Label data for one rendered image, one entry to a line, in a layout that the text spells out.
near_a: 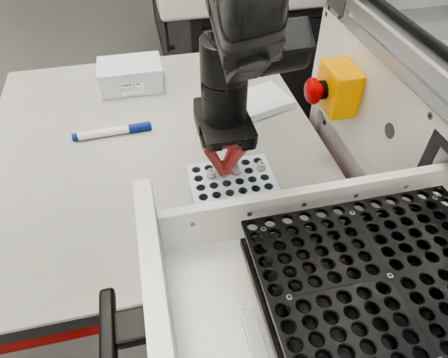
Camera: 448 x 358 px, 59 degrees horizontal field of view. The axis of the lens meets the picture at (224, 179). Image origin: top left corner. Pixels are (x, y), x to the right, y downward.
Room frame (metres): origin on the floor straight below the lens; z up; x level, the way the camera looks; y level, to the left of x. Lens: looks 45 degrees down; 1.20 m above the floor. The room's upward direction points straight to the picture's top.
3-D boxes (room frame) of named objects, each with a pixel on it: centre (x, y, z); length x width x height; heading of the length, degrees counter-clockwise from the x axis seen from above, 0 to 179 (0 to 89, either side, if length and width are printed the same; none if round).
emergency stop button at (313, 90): (0.52, -0.14, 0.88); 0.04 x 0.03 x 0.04; 13
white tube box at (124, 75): (0.73, 0.19, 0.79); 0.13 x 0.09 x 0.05; 102
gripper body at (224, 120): (0.42, 0.00, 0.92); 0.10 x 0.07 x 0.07; 13
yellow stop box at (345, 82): (0.53, -0.17, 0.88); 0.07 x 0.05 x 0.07; 13
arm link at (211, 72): (0.42, -0.01, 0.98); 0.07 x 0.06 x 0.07; 110
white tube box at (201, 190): (0.41, -0.01, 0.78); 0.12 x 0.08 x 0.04; 103
